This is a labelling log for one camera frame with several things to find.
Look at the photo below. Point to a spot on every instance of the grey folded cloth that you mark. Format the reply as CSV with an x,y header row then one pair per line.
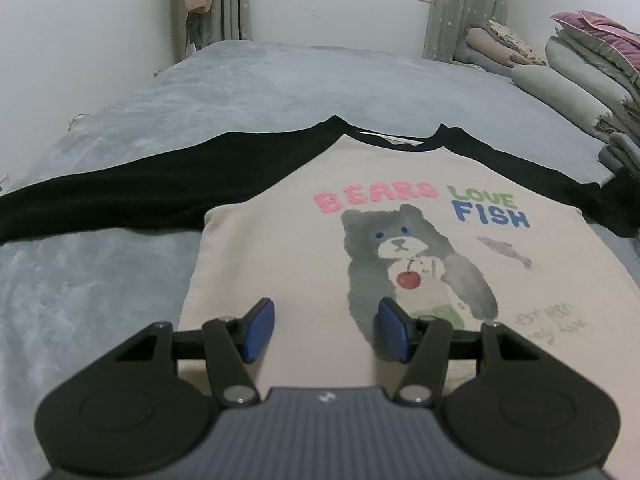
x,y
622,155

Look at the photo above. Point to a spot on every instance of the cream folded quilt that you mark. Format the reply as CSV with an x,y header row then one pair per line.
x,y
550,90

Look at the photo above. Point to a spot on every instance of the floral pillow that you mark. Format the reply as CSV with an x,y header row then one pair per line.
x,y
515,40

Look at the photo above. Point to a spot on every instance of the cream sweatshirt with black sleeves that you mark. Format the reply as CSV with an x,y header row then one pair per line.
x,y
300,270

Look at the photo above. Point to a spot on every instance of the folded pillows near curtain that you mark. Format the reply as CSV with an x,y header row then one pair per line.
x,y
467,57

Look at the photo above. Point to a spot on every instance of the patterned folded quilt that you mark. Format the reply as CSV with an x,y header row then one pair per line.
x,y
625,120

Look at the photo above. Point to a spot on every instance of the small white wall fixture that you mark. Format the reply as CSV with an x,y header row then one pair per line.
x,y
159,72
77,120

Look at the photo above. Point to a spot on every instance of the pink folded quilt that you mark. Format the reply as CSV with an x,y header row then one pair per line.
x,y
595,25

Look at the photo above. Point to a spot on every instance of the dark hanging garment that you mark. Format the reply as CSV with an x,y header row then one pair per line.
x,y
197,30

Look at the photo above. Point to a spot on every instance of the grey folded quilt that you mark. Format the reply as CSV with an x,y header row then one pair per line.
x,y
575,65

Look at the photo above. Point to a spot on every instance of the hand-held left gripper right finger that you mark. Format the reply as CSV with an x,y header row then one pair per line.
x,y
392,332

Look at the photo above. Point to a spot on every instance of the grey patterned curtain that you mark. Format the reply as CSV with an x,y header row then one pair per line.
x,y
232,0
465,10

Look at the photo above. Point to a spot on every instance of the beige folded blanket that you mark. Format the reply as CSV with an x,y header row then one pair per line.
x,y
487,45

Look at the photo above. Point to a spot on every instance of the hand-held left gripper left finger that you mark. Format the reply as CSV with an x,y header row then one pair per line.
x,y
260,330

